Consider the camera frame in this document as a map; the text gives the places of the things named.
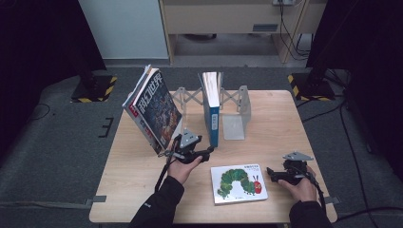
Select thin black floor cable loop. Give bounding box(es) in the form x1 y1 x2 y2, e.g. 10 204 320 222
29 103 51 122

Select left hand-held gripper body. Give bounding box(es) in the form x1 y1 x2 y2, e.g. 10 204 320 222
172 127 207 164

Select dark illustrated magazine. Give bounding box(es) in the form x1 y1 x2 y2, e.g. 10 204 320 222
132 69 183 151

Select hanging black cables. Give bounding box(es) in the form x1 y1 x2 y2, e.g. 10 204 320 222
278 3 313 61

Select white cabinet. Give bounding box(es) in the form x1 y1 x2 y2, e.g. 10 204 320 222
78 0 169 60

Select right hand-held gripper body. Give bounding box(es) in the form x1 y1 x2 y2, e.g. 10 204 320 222
282 151 315 185

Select right hand-held gripper cable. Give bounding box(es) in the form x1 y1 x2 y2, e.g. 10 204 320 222
303 172 327 207

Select person's right hand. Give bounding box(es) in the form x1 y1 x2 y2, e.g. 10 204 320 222
278 164 318 203

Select left hand-held gripper cable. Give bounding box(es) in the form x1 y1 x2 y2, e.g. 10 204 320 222
154 139 180 194

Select person's left hand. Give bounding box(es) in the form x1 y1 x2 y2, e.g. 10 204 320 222
166 156 203 185

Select blue book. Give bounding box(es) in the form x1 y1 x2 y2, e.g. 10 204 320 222
198 71 224 148

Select black floor tape marks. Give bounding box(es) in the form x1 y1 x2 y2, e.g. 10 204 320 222
98 117 114 139

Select white caterpillar picture book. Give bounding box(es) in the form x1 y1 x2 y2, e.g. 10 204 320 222
210 163 269 205

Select black yellow striped stand base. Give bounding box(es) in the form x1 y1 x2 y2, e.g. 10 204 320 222
287 67 336 103
69 60 118 104

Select dark curtain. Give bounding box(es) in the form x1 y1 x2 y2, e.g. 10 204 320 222
305 0 403 181
0 0 107 160

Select grey expandable bookend rack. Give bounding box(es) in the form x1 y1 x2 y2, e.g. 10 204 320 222
169 85 252 141

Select hand-held gripper cable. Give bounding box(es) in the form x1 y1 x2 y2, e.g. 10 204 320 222
154 139 180 194
303 172 327 207

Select light wooden desk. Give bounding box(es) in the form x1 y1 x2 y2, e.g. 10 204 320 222
158 0 329 65

